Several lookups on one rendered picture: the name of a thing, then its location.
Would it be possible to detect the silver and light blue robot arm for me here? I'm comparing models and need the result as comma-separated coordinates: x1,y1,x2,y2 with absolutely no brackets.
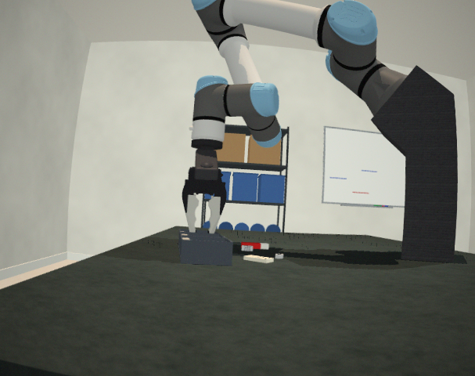
189,0,408,148

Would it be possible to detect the red and white eraser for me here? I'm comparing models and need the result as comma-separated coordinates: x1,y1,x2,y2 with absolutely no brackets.
241,242,269,249

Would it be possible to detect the white domino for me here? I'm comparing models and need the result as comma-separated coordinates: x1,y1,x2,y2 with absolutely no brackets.
243,255,274,263

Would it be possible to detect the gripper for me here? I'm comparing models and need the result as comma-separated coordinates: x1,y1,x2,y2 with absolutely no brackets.
182,139,227,233

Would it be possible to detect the grey rack of labelled bins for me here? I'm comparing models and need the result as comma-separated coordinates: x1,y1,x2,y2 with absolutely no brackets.
178,229,233,266

